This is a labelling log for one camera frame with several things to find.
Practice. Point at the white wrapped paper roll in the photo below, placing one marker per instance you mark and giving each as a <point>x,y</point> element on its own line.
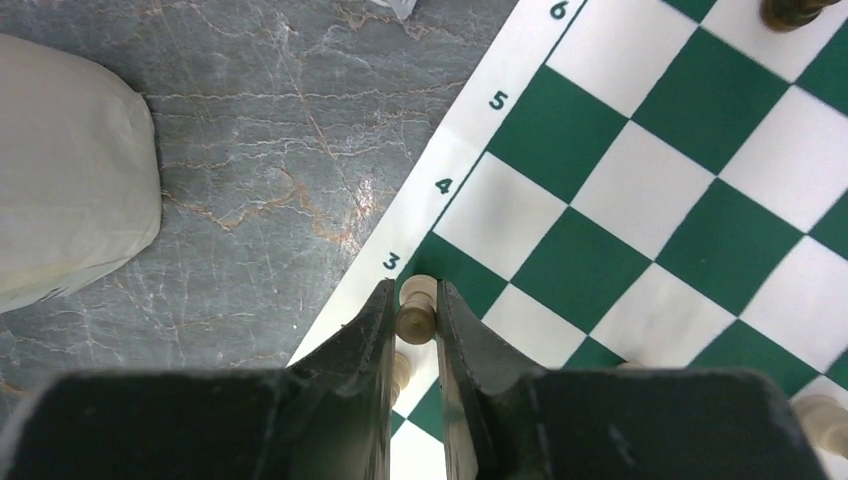
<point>80,183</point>

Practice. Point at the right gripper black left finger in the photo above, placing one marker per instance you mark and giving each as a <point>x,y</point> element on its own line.
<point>327,416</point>

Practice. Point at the light wooden pawn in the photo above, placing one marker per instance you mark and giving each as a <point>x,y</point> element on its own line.
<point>416,317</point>

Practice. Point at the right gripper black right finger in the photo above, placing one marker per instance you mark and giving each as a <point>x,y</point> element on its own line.
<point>508,417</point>

